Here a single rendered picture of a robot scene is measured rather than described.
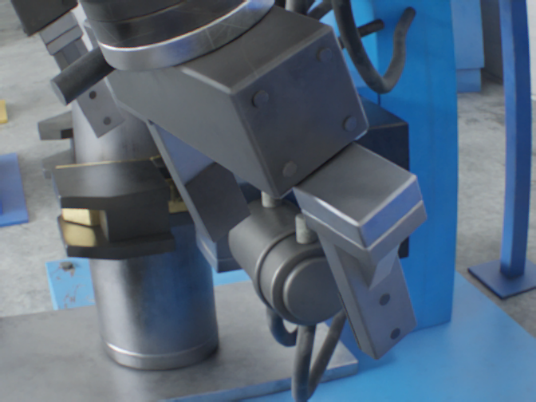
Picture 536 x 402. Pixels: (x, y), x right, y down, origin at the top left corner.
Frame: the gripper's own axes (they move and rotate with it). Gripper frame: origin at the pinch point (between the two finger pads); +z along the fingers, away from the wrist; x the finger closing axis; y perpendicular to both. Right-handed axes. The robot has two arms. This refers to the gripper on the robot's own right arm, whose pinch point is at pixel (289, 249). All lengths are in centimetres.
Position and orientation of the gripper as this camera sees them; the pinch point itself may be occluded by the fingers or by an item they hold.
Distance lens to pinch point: 45.2
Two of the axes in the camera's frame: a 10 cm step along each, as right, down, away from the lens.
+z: 3.2, 7.3, 6.1
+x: 5.6, 3.7, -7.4
